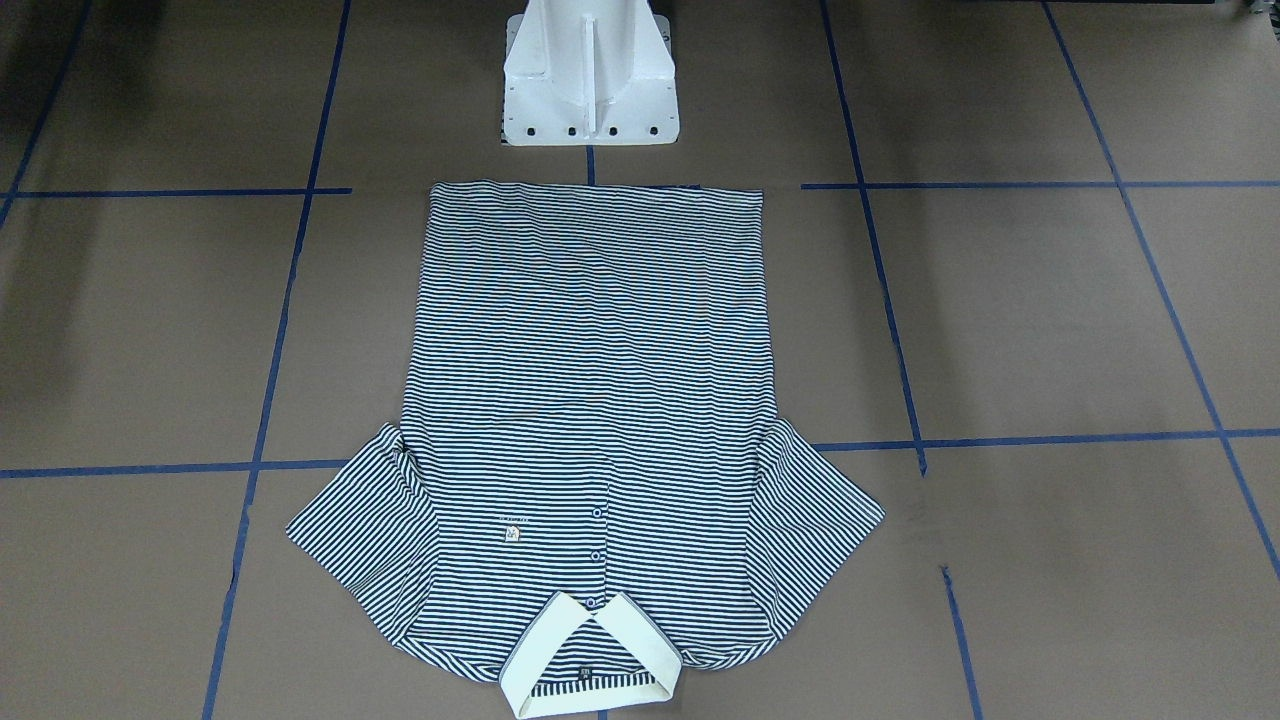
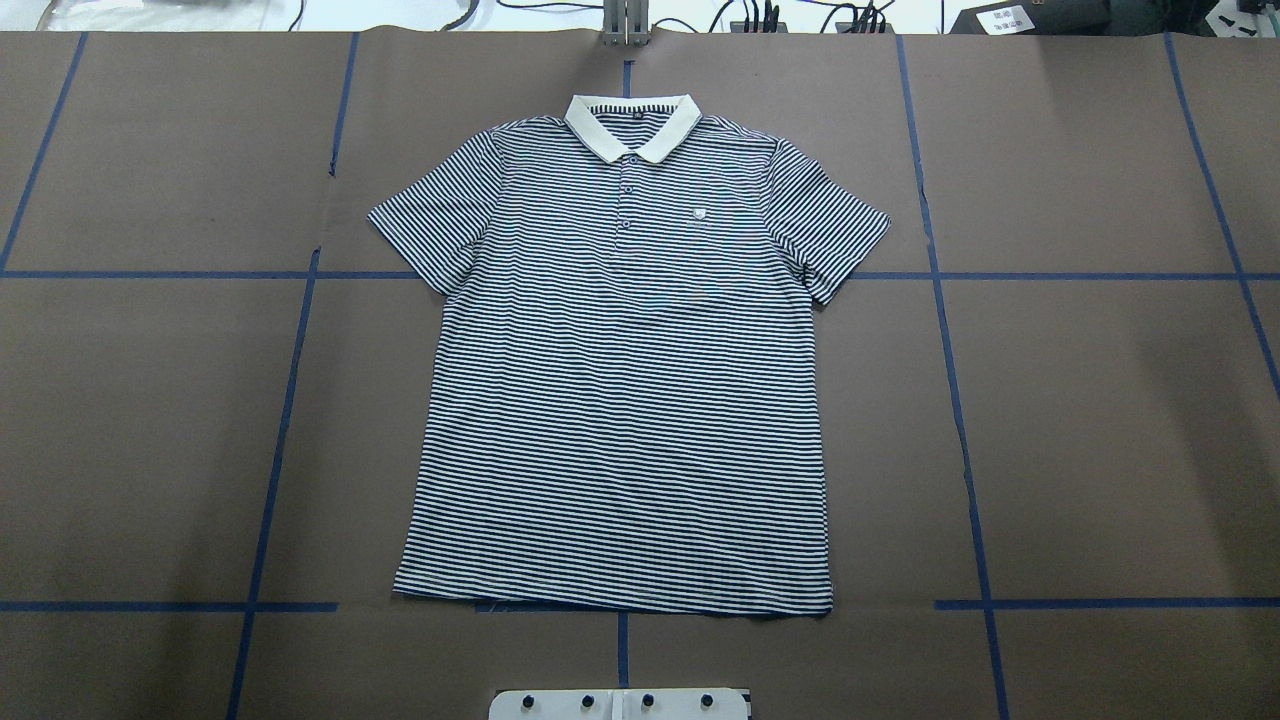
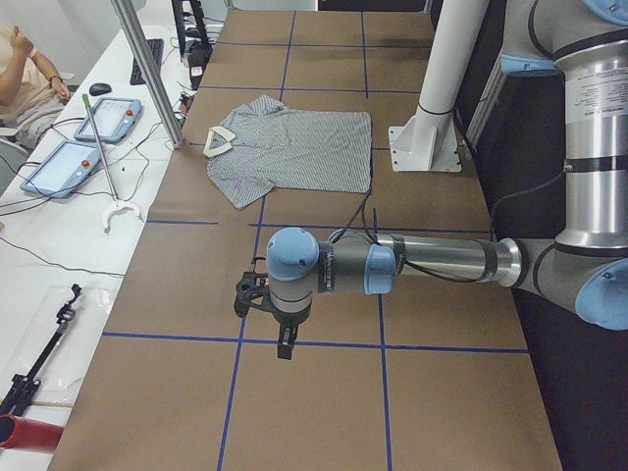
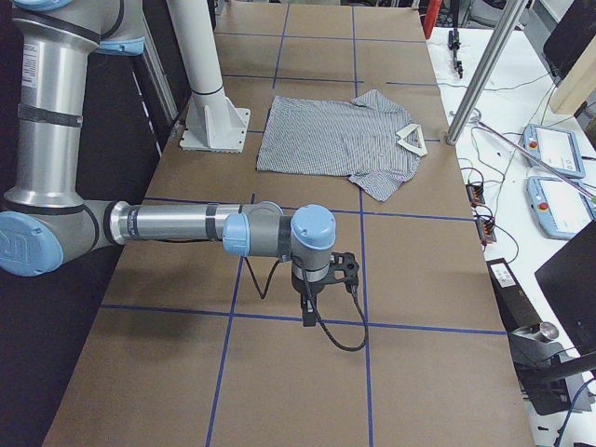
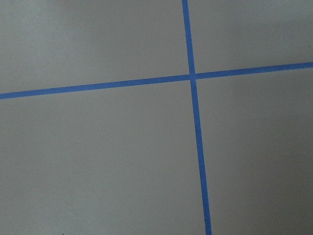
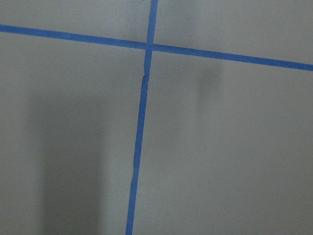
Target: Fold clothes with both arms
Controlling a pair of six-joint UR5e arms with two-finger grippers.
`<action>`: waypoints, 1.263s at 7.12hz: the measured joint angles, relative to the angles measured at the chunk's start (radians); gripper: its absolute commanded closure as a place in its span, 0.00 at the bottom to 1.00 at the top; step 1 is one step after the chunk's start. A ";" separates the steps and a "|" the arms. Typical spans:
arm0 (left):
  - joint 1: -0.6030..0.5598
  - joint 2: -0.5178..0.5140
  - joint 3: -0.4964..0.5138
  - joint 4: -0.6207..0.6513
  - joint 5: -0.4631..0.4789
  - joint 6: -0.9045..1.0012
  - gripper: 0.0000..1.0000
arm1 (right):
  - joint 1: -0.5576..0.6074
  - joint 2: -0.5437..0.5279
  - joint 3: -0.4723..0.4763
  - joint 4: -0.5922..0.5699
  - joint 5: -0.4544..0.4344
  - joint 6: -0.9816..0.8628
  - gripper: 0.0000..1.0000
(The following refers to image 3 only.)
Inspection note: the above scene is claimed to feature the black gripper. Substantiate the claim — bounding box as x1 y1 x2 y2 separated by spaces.
273 311 310 360

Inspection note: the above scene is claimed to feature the blue white striped polo shirt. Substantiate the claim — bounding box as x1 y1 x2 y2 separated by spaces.
203 95 372 209

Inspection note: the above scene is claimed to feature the silver reacher grabber stick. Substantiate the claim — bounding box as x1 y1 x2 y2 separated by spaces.
75 93 149 234

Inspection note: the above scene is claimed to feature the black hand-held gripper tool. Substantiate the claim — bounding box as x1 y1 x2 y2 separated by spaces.
0 283 83 416

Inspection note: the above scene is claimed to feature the red cylinder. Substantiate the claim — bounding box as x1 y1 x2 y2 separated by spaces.
1 414 65 453

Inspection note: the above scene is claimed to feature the lower blue teach pendant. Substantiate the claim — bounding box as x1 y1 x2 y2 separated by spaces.
20 140 101 198

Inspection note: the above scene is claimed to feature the blue teach pendant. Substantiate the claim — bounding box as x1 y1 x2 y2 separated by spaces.
91 97 142 144
20 140 101 198

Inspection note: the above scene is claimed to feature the upper blue teach pendant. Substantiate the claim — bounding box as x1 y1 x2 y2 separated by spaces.
91 97 142 144

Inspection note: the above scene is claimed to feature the black power adapter box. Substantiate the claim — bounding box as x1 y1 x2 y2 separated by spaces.
187 42 213 90

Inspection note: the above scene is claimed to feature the black computer mouse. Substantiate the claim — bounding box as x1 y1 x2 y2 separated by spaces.
88 82 112 96

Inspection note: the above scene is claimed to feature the black keyboard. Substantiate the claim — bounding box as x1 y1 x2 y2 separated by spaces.
129 38 165 85

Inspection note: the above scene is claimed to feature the seated person in beige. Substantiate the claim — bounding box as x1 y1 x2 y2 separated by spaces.
1 25 72 149

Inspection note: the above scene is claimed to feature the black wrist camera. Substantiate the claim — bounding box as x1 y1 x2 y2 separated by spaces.
234 272 273 319

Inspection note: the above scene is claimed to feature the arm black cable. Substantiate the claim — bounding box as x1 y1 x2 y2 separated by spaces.
338 161 570 286

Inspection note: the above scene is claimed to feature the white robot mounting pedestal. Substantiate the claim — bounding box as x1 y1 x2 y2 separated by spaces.
389 0 489 173

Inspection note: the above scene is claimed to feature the aluminium frame post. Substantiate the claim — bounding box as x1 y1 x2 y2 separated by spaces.
111 0 183 149

